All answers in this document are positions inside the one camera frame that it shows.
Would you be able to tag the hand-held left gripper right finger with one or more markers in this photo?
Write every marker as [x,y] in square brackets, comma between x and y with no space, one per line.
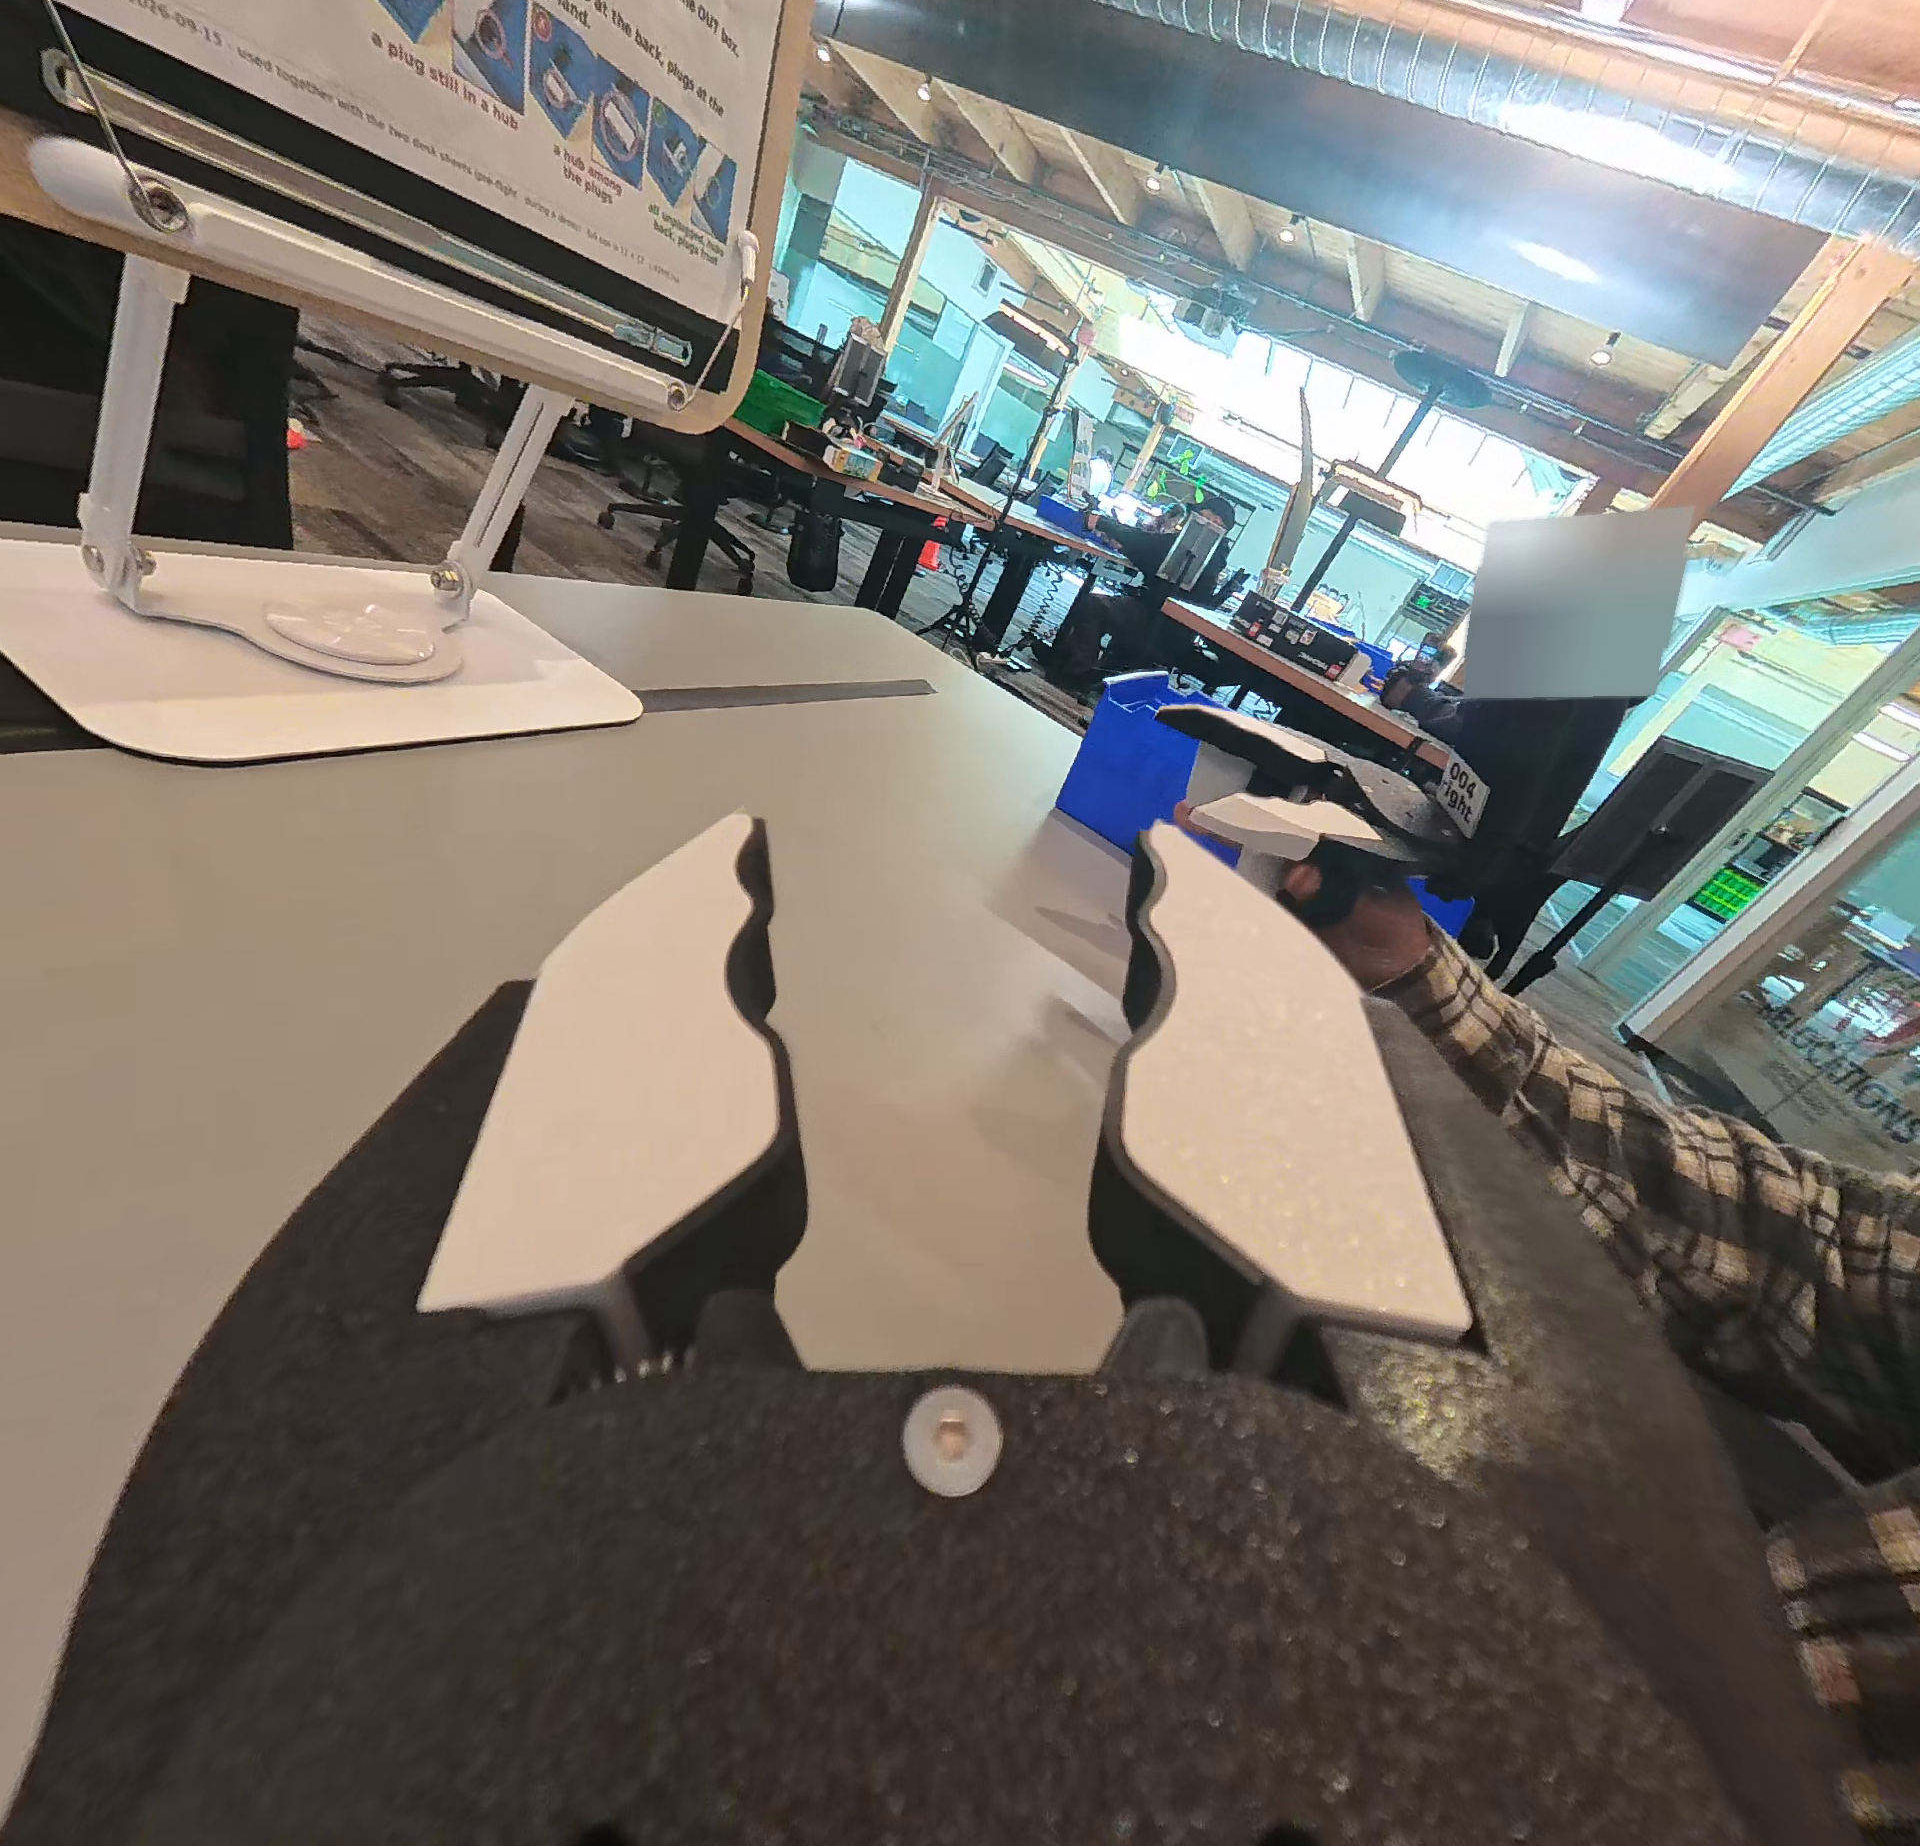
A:
[1275,1097]

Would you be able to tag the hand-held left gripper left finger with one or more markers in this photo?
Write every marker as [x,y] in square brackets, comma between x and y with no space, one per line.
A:
[631,1067]

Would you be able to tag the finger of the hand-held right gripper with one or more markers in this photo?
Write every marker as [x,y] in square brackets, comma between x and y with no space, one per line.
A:
[1291,822]
[1252,750]

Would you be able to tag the blue plastic bin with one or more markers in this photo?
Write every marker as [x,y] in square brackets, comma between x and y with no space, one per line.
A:
[1117,766]

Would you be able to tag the person's right forearm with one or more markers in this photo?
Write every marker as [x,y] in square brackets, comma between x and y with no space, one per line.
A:
[1681,1217]

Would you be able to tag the person's right hand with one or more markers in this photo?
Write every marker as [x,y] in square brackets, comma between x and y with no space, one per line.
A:
[1382,939]

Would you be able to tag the black cabinet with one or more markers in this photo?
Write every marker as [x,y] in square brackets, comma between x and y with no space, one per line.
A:
[1666,810]

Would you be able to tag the wooden office desk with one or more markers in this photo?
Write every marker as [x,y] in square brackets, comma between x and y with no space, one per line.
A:
[840,459]

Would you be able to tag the black swivel chair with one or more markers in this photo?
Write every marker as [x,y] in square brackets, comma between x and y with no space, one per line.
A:
[676,511]

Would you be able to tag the green plastic crate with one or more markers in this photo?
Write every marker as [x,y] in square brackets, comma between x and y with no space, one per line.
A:
[781,403]

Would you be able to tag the black office chair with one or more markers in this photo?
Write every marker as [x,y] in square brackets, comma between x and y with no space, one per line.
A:
[151,406]

